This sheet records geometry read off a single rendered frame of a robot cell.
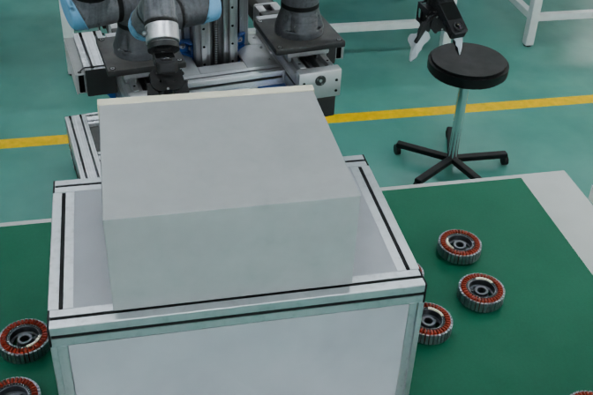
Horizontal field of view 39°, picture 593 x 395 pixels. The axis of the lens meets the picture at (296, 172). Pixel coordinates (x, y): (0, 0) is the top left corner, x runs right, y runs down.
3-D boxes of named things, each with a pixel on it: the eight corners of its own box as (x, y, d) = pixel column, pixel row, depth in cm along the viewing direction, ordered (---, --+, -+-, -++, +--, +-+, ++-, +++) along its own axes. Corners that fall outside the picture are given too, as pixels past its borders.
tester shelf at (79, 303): (56, 197, 181) (53, 180, 178) (362, 170, 194) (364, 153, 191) (49, 347, 146) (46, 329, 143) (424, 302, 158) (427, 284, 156)
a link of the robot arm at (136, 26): (175, 37, 206) (188, 20, 197) (131, 47, 201) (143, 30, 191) (163, 7, 207) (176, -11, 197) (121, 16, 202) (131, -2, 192)
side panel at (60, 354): (72, 358, 186) (54, 245, 168) (86, 356, 187) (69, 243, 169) (71, 464, 164) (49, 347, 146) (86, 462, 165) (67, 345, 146)
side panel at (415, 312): (356, 323, 199) (368, 213, 180) (369, 321, 199) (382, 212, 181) (392, 417, 176) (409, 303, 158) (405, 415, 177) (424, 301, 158)
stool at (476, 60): (386, 140, 405) (398, 33, 373) (483, 132, 415) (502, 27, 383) (423, 208, 362) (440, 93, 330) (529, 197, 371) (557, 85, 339)
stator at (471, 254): (469, 236, 227) (471, 225, 225) (486, 263, 218) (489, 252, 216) (430, 241, 224) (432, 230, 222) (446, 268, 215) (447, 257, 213)
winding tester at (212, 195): (106, 183, 178) (96, 99, 167) (308, 166, 186) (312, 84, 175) (111, 311, 147) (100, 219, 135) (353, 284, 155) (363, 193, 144)
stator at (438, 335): (434, 354, 191) (436, 342, 189) (394, 330, 197) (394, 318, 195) (460, 327, 198) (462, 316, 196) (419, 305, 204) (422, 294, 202)
